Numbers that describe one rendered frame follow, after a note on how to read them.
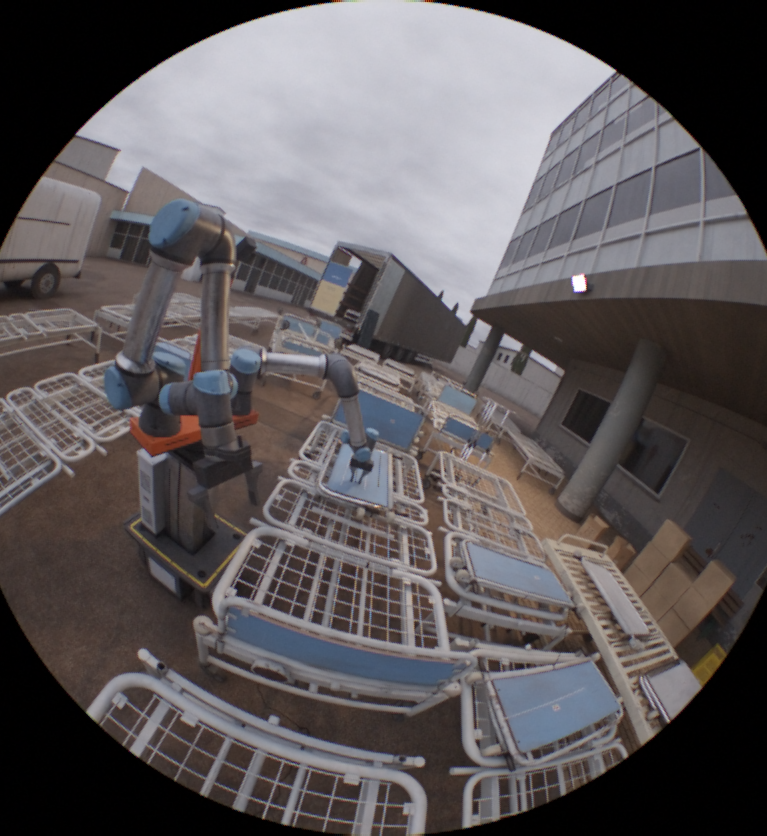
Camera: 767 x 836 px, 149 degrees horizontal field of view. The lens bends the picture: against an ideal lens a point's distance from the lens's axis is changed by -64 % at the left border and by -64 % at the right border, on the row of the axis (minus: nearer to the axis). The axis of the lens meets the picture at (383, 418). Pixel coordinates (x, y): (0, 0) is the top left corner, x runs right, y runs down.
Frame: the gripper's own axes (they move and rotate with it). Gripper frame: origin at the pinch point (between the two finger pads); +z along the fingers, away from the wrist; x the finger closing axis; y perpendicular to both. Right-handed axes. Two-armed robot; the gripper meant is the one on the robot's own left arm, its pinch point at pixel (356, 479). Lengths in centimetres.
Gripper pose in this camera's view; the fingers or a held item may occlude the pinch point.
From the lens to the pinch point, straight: 170.7
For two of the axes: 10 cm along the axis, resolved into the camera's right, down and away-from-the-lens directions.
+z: -3.2, 9.0, 2.9
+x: -9.5, -3.0, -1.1
